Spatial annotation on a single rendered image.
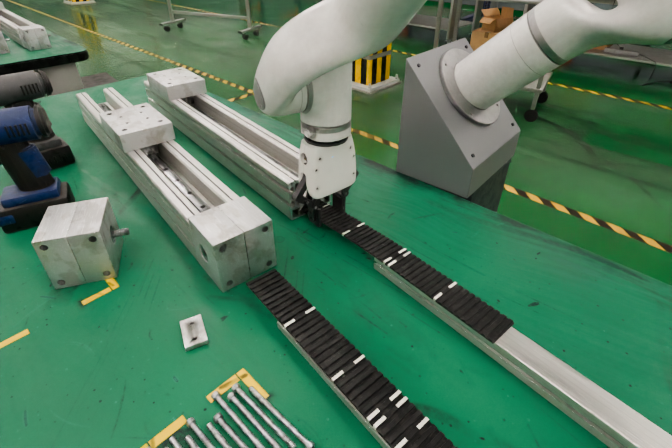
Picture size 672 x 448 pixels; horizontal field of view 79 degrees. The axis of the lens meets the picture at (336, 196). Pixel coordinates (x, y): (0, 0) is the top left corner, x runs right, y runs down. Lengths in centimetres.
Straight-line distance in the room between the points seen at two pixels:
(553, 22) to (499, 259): 42
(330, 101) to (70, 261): 47
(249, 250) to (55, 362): 29
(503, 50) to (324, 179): 43
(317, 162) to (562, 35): 48
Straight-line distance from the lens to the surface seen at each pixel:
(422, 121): 89
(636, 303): 78
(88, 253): 74
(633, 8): 82
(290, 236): 76
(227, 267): 65
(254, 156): 86
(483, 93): 93
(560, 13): 86
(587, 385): 60
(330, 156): 68
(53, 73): 246
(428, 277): 65
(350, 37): 52
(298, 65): 53
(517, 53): 88
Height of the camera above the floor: 125
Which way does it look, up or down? 33 degrees down
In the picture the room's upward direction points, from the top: straight up
